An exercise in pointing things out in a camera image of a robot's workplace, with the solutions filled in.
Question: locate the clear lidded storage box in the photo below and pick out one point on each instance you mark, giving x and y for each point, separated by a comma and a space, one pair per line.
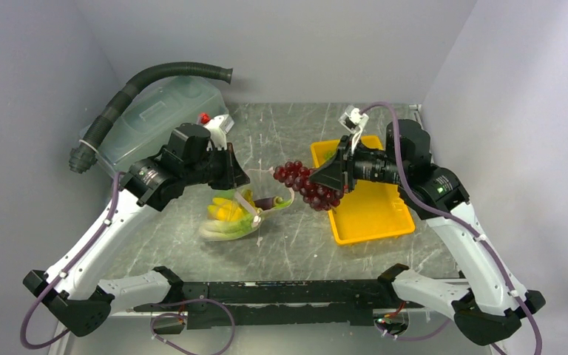
149, 121

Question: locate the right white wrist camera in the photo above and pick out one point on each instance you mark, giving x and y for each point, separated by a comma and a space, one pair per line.
354, 121

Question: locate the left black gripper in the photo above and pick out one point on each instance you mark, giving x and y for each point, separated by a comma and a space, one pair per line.
234, 175

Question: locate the purple grape bunch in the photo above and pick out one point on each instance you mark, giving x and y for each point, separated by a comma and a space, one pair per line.
295, 175

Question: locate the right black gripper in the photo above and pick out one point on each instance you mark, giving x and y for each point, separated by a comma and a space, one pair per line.
336, 173

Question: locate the yellow plastic tray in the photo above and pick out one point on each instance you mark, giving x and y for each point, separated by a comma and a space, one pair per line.
372, 211

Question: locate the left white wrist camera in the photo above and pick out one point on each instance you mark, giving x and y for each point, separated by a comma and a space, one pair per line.
218, 126

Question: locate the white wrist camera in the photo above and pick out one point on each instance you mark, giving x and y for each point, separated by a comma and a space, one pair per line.
354, 121
218, 126

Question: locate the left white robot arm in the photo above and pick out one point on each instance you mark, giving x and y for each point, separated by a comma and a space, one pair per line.
75, 290

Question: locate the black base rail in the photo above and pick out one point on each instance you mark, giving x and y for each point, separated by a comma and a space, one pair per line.
284, 304

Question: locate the clear pink zip top bag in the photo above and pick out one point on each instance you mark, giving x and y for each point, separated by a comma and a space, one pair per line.
262, 184

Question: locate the purple eggplant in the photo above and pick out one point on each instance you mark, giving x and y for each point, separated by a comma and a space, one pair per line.
267, 203

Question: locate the green grape bunch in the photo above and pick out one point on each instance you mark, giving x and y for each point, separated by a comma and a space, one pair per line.
329, 155

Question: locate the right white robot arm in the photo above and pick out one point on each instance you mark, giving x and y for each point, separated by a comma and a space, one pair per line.
492, 304

